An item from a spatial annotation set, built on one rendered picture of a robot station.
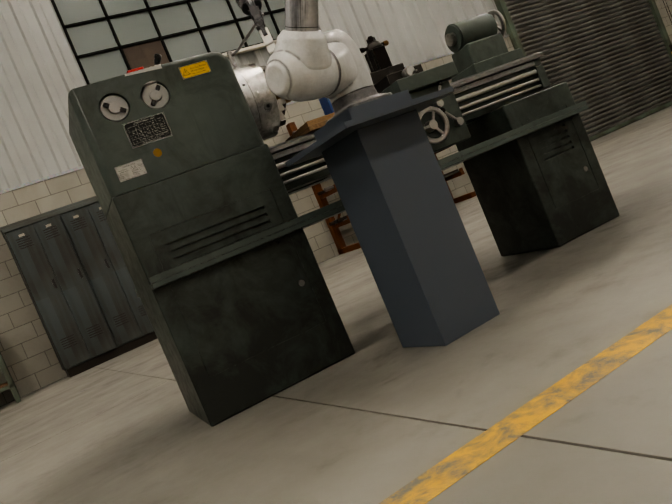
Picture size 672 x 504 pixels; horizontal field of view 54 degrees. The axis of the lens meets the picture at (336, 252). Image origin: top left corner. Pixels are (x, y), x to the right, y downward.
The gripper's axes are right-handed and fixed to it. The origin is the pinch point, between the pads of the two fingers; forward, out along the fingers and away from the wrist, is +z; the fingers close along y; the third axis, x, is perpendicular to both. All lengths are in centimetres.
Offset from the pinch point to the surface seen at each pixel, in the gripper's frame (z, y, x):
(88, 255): -280, -502, -305
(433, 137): 19, -72, 45
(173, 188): 20, -23, -53
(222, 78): -13.1, -21.4, -21.2
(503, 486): 154, 56, 3
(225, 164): 15.7, -30.2, -33.4
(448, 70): -2, -65, 63
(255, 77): -20.2, -37.3, -10.6
